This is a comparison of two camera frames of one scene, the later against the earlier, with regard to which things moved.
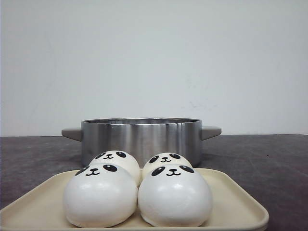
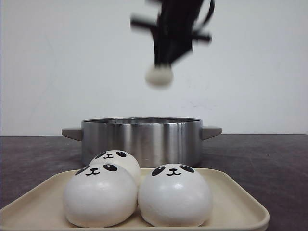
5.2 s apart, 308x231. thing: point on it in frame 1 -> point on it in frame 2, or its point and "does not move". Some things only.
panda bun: (174, 195) does not move
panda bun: (165, 158) -> (159, 78)
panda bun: (100, 195) does not move
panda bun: (120, 159) does not move
